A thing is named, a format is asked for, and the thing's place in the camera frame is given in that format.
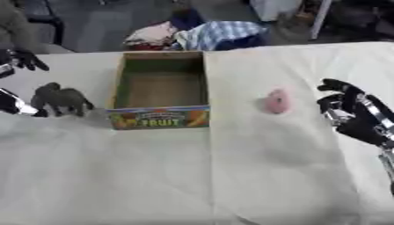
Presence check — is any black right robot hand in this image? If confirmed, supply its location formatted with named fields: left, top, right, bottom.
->
left=315, top=77, right=394, bottom=148

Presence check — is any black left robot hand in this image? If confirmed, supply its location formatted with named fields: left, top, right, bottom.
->
left=0, top=48, right=51, bottom=118

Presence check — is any tan cardboard box green inside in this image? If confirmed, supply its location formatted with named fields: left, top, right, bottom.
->
left=105, top=50, right=213, bottom=131

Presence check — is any black chair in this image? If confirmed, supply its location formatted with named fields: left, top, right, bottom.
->
left=19, top=0, right=67, bottom=47

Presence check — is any grey toy animal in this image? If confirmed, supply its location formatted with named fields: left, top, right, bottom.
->
left=29, top=82, right=96, bottom=118

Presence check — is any pink toy fruit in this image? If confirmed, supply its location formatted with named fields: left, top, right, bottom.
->
left=263, top=88, right=293, bottom=115

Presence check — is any white pole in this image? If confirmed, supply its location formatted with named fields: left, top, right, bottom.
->
left=308, top=0, right=334, bottom=40

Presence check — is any pink white cloth pile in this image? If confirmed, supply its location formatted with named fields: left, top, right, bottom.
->
left=123, top=20, right=182, bottom=51

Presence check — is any white container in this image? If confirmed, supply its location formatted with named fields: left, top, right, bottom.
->
left=249, top=0, right=305, bottom=22

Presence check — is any blue white checked cloth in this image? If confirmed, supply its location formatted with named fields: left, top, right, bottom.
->
left=172, top=20, right=271, bottom=52

